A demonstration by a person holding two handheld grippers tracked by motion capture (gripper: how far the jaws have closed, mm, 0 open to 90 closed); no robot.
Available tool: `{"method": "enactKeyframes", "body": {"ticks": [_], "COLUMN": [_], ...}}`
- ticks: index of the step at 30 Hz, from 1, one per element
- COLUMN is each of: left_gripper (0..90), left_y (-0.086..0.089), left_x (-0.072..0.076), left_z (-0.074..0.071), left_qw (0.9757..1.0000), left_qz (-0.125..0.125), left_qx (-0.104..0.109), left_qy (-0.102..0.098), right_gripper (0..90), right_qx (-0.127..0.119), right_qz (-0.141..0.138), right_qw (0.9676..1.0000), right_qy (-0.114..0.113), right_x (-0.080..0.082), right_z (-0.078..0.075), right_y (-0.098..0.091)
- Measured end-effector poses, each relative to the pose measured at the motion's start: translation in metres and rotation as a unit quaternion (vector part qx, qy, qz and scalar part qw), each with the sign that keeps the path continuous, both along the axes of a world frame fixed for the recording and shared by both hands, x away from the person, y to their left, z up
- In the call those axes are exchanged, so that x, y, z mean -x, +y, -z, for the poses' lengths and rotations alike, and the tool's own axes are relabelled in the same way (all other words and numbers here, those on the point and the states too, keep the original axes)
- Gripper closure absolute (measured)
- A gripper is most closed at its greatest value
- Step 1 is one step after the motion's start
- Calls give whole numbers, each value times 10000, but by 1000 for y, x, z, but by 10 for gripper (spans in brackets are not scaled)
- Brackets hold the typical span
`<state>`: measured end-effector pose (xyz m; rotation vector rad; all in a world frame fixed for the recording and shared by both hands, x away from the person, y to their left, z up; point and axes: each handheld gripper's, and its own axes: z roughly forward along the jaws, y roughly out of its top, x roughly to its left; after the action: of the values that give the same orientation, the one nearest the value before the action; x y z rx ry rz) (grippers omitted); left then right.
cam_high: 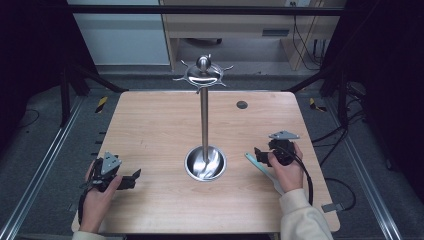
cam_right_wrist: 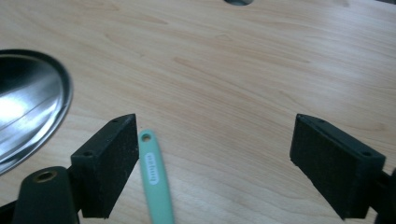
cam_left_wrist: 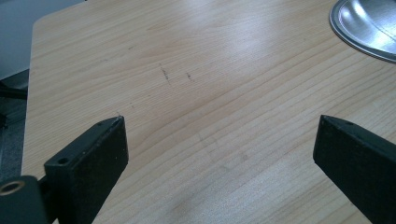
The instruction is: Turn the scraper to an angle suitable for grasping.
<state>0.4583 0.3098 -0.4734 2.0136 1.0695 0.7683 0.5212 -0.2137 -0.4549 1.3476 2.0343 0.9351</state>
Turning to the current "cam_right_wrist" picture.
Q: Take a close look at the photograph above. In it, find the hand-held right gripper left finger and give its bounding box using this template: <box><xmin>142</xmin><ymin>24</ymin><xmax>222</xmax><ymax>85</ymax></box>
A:
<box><xmin>70</xmin><ymin>113</ymin><xmax>140</xmax><ymax>219</ymax></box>

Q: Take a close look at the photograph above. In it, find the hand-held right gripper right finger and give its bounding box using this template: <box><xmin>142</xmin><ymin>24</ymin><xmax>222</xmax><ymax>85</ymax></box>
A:
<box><xmin>290</xmin><ymin>113</ymin><xmax>387</xmax><ymax>220</ymax></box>

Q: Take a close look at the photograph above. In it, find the mint green utensil handle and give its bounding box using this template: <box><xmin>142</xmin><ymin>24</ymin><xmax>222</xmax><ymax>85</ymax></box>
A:
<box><xmin>137</xmin><ymin>129</ymin><xmax>176</xmax><ymax>224</ymax></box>

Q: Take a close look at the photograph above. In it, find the stainless steel bowl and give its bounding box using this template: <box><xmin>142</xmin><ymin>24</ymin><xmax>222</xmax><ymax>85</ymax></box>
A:
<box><xmin>0</xmin><ymin>49</ymin><xmax>75</xmax><ymax>175</ymax></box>

